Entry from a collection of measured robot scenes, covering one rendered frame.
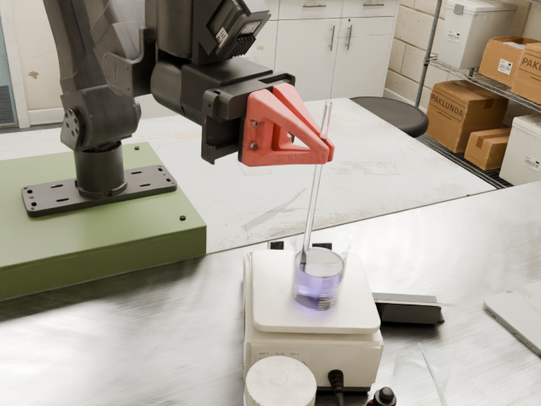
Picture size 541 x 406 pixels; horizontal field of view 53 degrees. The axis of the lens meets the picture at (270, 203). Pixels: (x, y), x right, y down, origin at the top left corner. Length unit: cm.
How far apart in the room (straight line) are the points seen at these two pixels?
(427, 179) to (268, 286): 53
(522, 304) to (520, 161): 218
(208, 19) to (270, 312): 27
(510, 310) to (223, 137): 42
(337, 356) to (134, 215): 34
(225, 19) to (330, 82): 298
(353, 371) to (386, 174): 51
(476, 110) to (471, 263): 236
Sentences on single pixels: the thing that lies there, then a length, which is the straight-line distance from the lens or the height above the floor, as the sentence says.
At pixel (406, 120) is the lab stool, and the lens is 201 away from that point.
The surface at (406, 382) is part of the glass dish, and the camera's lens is 59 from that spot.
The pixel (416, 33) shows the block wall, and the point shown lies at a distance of 397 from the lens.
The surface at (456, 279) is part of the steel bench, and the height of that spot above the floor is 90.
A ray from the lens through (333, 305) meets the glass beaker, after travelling 52.
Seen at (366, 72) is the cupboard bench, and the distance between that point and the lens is 358.
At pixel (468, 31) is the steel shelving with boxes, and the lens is 305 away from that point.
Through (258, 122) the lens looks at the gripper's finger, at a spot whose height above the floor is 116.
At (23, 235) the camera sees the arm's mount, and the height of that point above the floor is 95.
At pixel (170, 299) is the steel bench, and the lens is 67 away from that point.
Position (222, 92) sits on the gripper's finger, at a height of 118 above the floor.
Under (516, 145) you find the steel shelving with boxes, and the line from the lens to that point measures 290.
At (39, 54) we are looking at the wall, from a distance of 342.
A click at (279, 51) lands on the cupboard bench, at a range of 319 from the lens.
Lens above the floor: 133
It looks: 30 degrees down
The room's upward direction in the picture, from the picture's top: 5 degrees clockwise
